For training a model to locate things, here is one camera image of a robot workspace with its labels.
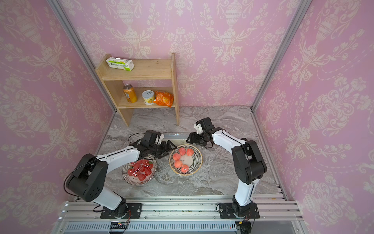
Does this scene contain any patterned plate of strawberries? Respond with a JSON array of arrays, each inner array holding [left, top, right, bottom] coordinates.
[[122, 156, 157, 186]]

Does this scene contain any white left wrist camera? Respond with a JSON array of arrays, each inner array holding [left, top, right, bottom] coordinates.
[[155, 132, 164, 145]]

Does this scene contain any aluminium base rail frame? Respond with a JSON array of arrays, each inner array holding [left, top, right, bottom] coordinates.
[[53, 193, 307, 234]]

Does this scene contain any white green carton box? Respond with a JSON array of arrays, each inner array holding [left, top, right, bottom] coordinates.
[[106, 57, 134, 71]]

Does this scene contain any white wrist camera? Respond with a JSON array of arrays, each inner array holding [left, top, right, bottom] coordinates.
[[194, 123, 204, 135], [155, 132, 164, 145]]

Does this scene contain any left aluminium corner post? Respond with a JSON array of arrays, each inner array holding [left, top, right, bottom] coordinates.
[[47, 0, 117, 113]]

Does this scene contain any wooden two-tier shelf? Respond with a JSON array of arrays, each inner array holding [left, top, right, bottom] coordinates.
[[95, 52, 181, 127]]

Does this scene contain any clear plastic wrap sheet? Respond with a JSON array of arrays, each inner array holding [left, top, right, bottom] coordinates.
[[168, 142, 205, 177], [121, 155, 158, 187]]

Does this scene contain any right aluminium corner post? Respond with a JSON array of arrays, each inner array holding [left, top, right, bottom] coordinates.
[[251, 0, 312, 113]]

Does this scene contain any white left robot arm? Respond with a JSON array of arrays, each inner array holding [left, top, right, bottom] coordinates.
[[64, 130, 177, 218]]

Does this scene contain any white yellow snack cup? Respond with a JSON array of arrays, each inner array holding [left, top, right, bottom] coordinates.
[[142, 90, 155, 105]]

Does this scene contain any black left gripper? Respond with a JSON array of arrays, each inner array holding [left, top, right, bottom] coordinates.
[[149, 139, 178, 159]]

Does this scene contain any orange drink can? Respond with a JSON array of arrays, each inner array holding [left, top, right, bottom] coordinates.
[[123, 84, 138, 103]]

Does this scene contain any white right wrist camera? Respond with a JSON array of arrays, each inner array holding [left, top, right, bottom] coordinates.
[[194, 123, 204, 135]]

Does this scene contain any orange chip bag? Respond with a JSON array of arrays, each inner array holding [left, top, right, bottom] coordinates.
[[153, 91, 174, 107]]

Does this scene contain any aluminium corner post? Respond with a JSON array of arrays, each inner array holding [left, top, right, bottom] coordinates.
[[47, 0, 117, 113], [251, 0, 312, 113]]

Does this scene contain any cream plastic wrap dispenser box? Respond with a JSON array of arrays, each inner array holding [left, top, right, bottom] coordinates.
[[164, 133, 190, 142]]

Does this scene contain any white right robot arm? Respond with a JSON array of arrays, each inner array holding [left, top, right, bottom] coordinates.
[[187, 117, 267, 219]]

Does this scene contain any striped plate of peaches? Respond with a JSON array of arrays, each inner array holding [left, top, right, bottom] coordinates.
[[168, 144, 204, 176]]

